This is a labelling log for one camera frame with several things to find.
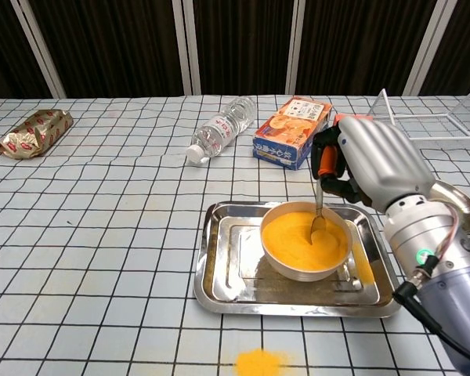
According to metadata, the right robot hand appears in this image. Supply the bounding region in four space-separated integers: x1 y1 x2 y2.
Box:
311 115 436 215

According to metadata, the small metal spoon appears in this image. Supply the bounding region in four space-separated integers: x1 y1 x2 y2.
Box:
309 178 328 246

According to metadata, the bowl of orange powder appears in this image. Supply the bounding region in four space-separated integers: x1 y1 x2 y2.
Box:
260 201 353 284

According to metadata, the rectangular steel tray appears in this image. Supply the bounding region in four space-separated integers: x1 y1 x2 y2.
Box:
193 201 404 318

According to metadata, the white grid-patterned tablecloth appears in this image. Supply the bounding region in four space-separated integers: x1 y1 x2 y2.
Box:
0 93 470 376

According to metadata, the round steel plate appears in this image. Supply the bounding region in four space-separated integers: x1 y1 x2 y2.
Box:
430 180 470 232

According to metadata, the orange blue snack box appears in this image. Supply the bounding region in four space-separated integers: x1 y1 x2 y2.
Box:
252 96 333 171

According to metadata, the clear plastic water bottle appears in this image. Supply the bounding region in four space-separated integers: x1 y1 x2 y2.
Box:
186 96 258 165

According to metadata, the spilled orange powder pile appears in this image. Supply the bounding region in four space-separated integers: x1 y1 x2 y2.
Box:
233 347 287 376

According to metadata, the black folding screen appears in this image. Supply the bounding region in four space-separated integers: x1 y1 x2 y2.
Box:
0 0 470 99

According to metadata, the gold foil snack packet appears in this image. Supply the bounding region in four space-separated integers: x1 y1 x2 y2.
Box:
0 109 74 160

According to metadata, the white wire rack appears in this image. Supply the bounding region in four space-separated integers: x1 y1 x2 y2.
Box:
367 85 470 152

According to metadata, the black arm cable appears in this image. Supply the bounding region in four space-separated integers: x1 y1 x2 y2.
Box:
392 280 470 367

